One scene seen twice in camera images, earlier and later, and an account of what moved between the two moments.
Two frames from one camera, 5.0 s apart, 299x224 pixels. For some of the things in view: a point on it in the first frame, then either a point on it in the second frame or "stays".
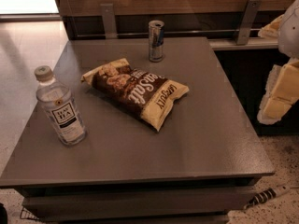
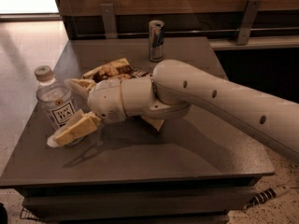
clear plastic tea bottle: [56, 97] stays
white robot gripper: [290, 32] to [105, 101]
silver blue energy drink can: [156, 40] stays
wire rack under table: [26, 215] stays
